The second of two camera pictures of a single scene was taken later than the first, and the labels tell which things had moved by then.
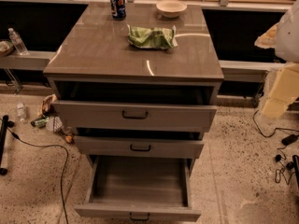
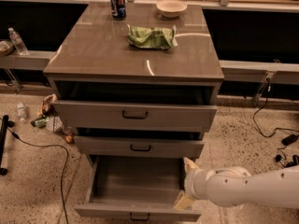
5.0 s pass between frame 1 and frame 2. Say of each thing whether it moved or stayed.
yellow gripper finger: moved
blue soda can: stayed
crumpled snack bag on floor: stayed
